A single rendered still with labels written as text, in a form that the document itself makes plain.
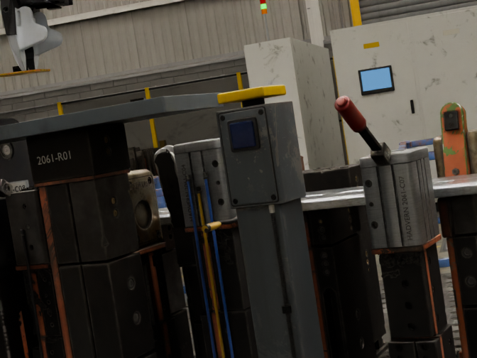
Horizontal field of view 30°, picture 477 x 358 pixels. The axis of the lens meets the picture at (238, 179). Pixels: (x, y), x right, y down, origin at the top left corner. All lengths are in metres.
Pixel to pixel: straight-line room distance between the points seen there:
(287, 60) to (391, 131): 1.30
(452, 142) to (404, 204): 0.34
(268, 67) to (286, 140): 8.37
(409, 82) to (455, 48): 0.56
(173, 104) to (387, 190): 0.29
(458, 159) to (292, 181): 0.46
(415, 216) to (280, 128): 0.21
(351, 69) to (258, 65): 0.98
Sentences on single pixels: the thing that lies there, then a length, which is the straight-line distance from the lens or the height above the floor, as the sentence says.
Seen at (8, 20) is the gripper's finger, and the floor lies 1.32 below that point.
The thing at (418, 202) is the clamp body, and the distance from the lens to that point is 1.11.
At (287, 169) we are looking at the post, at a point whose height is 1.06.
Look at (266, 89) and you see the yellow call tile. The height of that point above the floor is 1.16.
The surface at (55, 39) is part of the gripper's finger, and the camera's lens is 1.39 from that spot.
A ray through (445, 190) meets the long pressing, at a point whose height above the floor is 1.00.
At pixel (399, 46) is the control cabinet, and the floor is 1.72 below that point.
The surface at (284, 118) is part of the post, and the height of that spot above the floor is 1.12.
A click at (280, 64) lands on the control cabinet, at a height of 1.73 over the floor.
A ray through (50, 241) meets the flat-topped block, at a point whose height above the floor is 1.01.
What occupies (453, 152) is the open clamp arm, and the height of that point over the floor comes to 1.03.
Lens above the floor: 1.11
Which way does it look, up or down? 3 degrees down
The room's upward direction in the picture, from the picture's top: 9 degrees counter-clockwise
